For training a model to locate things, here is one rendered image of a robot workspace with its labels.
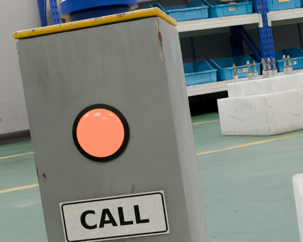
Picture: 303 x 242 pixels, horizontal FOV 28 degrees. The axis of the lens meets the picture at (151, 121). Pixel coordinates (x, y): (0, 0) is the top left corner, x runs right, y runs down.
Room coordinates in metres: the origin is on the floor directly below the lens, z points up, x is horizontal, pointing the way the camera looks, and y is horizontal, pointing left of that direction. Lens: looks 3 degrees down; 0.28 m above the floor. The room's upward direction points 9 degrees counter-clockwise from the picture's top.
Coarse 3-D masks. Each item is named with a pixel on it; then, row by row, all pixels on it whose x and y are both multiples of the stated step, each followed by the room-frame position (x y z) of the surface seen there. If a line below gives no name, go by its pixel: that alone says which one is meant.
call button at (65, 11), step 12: (72, 0) 0.30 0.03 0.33; (84, 0) 0.29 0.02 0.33; (96, 0) 0.29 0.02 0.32; (108, 0) 0.29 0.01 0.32; (120, 0) 0.30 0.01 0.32; (132, 0) 0.30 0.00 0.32; (60, 12) 0.31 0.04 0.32; (72, 12) 0.30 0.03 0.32; (84, 12) 0.30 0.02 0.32; (96, 12) 0.30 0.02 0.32; (108, 12) 0.30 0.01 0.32; (120, 12) 0.30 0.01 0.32
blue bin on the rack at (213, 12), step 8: (200, 0) 5.39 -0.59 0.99; (208, 8) 5.28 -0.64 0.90; (216, 8) 5.15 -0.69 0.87; (224, 8) 5.18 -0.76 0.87; (232, 8) 5.20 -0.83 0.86; (240, 8) 5.22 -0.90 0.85; (248, 8) 5.25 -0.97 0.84; (208, 16) 5.31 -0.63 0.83; (216, 16) 5.17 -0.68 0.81; (224, 16) 5.18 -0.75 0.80
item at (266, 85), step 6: (264, 66) 2.70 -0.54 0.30; (264, 72) 2.70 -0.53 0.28; (258, 78) 2.69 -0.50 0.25; (264, 78) 2.67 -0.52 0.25; (270, 78) 2.66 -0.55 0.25; (276, 78) 2.69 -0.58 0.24; (258, 84) 2.68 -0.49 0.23; (264, 84) 2.66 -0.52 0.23; (270, 84) 2.66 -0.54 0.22; (276, 84) 2.68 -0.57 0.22; (258, 90) 2.69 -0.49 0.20; (264, 90) 2.67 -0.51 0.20; (270, 90) 2.66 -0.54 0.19; (276, 90) 2.67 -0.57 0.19
